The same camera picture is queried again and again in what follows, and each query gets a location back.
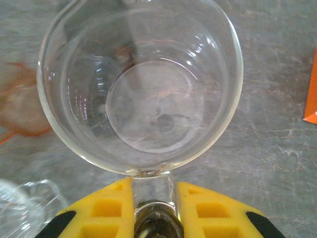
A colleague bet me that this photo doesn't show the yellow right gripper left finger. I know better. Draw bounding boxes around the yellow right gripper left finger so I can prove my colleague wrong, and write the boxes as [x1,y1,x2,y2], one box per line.
[34,177,136,238]

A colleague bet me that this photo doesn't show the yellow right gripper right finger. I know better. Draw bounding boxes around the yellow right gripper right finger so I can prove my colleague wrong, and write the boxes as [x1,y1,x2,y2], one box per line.
[176,181,286,238]

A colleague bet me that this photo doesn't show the clear glass coffee server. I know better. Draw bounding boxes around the clear glass coffee server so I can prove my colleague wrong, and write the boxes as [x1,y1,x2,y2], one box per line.
[36,0,244,238]

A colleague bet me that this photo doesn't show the clear transparent coffee dripper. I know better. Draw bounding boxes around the clear transparent coffee dripper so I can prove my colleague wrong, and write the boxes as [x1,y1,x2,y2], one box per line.
[0,178,69,238]

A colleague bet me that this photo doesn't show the orange transparent coffee dripper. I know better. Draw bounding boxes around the orange transparent coffee dripper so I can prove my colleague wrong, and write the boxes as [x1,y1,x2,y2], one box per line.
[0,59,54,146]

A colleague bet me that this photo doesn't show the orange paper packet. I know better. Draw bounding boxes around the orange paper packet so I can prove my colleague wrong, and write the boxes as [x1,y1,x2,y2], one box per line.
[303,47,317,124]

